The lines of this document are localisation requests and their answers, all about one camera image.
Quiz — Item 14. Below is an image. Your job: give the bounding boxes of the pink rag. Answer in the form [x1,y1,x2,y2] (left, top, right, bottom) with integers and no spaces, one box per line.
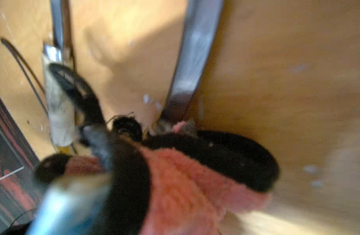
[64,119,270,235]

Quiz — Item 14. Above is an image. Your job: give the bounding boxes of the small sickle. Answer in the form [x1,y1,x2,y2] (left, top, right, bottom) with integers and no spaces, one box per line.
[159,0,224,124]
[42,0,76,154]

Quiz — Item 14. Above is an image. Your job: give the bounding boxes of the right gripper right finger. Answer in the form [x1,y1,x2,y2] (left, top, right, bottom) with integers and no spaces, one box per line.
[142,130,280,193]

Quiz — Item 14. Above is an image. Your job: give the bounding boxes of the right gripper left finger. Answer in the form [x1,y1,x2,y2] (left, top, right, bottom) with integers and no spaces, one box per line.
[48,63,151,235]

